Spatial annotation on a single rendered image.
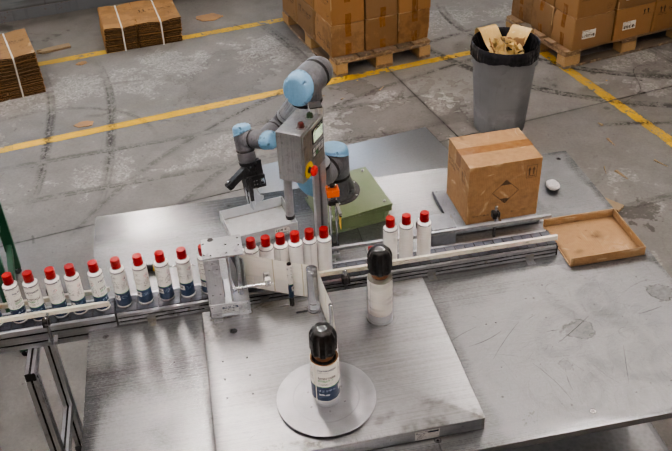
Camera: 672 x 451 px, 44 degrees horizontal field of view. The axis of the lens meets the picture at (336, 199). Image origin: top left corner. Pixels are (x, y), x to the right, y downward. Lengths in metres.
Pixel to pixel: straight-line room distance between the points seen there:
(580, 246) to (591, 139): 2.43
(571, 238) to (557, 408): 0.88
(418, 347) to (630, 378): 0.68
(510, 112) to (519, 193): 2.21
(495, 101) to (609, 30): 1.51
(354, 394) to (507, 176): 1.14
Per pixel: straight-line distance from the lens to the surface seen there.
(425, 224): 3.04
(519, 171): 3.32
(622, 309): 3.13
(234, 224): 3.45
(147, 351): 2.96
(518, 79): 5.44
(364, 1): 6.35
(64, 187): 5.49
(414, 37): 6.63
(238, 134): 3.35
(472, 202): 3.32
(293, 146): 2.77
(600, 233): 3.45
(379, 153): 3.86
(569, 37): 6.57
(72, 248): 4.94
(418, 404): 2.64
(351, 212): 3.35
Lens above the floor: 2.85
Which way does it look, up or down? 35 degrees down
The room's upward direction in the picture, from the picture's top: 2 degrees counter-clockwise
